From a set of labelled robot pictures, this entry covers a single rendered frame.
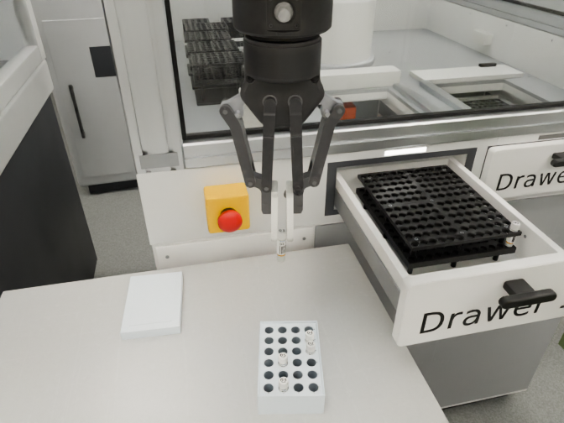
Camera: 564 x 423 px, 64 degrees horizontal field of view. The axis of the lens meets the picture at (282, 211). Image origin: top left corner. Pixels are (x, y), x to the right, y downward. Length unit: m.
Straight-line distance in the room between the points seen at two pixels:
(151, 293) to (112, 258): 1.41
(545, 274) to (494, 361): 0.80
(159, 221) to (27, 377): 0.30
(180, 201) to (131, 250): 1.42
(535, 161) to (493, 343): 0.57
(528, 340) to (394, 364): 0.80
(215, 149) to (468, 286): 0.43
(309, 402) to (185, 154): 0.41
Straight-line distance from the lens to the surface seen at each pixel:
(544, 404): 1.76
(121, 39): 0.70
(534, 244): 0.79
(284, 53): 0.43
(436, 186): 0.83
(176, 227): 0.82
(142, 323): 0.74
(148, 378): 0.69
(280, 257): 0.58
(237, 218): 0.74
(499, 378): 1.54
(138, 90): 0.72
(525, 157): 0.99
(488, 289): 0.64
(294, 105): 0.46
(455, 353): 1.34
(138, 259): 2.14
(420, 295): 0.59
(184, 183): 0.78
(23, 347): 0.80
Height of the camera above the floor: 1.30
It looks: 33 degrees down
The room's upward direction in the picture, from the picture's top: straight up
